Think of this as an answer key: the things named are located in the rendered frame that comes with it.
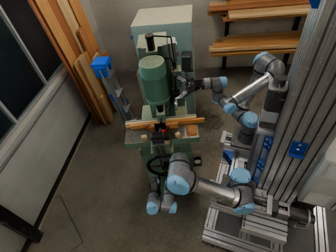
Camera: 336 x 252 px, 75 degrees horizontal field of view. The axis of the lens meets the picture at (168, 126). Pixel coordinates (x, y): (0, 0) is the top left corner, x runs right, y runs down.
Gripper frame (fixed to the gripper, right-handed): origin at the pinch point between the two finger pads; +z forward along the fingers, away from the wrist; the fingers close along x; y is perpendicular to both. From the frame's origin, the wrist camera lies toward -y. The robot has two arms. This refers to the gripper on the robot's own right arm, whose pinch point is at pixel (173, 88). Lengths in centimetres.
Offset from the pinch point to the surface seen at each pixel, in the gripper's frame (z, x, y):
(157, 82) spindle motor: 9.8, -3.8, 5.0
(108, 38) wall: 106, -157, -205
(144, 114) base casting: 31, 5, -63
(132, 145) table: 38, 35, -31
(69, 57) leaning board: 119, -76, -93
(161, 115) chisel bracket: 11.8, 13.8, -22.7
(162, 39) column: 4.5, -38.2, -5.7
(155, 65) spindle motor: 9.8, -12.7, 12.0
